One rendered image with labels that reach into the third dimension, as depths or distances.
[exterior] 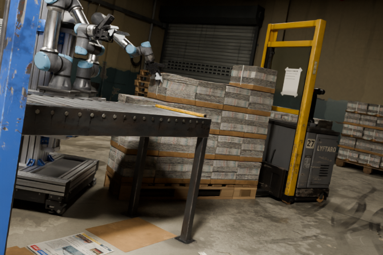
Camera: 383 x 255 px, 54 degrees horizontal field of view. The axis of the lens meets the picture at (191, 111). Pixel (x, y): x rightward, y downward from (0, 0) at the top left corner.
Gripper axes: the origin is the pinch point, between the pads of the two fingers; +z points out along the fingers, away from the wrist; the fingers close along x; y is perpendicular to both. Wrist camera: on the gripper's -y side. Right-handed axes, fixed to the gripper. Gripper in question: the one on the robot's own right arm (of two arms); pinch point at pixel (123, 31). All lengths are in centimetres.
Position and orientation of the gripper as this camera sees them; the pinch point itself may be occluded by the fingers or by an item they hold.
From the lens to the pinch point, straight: 230.4
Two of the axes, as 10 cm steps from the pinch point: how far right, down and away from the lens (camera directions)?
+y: -2.3, 9.7, -0.7
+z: 8.8, 1.8, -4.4
